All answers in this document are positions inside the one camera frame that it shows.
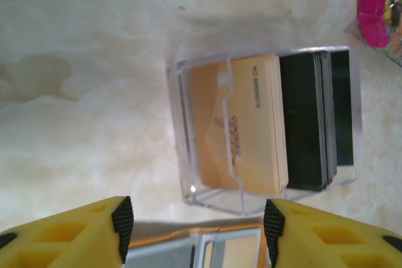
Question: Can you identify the clear acrylic card box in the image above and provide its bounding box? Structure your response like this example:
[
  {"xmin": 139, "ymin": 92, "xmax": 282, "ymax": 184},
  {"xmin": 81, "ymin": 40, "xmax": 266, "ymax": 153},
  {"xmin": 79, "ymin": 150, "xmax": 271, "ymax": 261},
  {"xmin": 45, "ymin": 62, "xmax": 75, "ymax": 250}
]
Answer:
[{"xmin": 165, "ymin": 45, "xmax": 362, "ymax": 218}]

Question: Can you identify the orange leather card holder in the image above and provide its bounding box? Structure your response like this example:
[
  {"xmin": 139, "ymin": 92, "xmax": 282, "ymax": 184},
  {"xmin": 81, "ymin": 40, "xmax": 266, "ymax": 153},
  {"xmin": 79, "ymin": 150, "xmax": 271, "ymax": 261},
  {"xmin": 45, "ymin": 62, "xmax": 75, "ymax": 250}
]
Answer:
[{"xmin": 125, "ymin": 221, "xmax": 274, "ymax": 268}]

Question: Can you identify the beige card stack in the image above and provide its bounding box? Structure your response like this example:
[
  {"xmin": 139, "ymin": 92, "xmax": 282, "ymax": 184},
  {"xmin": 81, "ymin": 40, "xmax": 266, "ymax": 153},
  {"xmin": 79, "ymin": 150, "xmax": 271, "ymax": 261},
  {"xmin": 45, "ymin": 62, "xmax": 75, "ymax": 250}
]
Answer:
[{"xmin": 187, "ymin": 54, "xmax": 290, "ymax": 195}]

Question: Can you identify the black card stack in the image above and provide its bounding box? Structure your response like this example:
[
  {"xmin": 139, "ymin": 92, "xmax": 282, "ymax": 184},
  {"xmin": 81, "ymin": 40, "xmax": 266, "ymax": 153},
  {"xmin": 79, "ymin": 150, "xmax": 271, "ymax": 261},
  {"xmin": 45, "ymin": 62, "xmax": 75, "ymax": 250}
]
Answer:
[{"xmin": 278, "ymin": 50, "xmax": 339, "ymax": 192}]

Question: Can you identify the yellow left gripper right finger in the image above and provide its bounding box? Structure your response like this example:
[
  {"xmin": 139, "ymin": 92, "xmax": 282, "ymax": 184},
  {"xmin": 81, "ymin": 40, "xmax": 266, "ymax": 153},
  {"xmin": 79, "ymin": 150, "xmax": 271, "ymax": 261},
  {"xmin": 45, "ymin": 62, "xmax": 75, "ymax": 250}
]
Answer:
[{"xmin": 263, "ymin": 198, "xmax": 402, "ymax": 268}]

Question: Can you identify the pink fruit candy bag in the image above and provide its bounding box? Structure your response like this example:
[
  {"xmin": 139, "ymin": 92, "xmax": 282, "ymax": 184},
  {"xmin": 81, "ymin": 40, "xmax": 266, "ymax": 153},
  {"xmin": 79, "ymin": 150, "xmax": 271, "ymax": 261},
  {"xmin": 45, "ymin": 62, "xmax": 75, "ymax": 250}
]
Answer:
[{"xmin": 356, "ymin": 0, "xmax": 402, "ymax": 59}]

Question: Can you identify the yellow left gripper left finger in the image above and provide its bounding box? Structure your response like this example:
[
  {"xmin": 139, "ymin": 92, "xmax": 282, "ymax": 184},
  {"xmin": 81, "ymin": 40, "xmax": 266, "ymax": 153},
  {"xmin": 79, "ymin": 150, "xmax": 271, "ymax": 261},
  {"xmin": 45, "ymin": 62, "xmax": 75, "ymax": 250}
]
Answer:
[{"xmin": 0, "ymin": 195, "xmax": 135, "ymax": 268}]

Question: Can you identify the silver grey credit card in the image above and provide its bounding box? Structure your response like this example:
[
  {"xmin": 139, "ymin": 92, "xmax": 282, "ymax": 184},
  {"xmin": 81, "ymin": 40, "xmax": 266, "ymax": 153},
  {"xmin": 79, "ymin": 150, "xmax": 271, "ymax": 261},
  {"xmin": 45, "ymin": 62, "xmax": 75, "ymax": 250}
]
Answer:
[{"xmin": 127, "ymin": 228, "xmax": 268, "ymax": 268}]

